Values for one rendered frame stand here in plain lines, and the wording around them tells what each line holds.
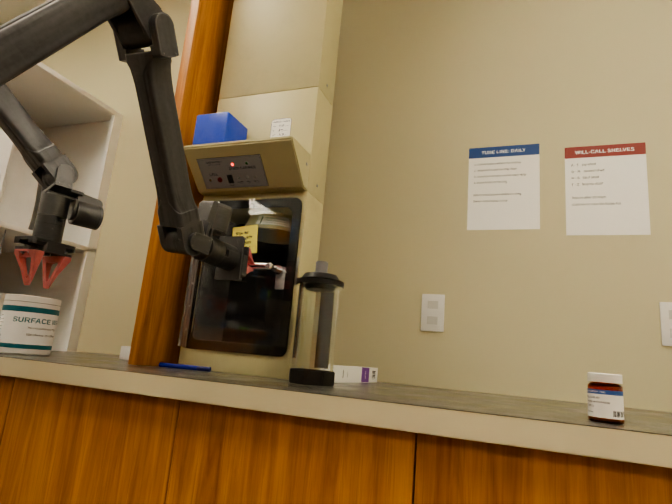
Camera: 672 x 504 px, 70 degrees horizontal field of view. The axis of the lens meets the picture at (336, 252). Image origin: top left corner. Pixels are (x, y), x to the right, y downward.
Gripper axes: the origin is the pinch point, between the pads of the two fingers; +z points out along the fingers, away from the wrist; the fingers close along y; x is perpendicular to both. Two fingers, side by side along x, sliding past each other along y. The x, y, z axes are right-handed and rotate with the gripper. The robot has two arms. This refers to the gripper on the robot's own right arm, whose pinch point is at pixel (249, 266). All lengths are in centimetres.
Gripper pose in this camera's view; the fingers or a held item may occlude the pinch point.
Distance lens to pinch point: 119.1
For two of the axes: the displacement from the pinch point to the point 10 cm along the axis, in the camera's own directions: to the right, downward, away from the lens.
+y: 0.8, -9.7, 2.2
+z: 3.5, 2.4, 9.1
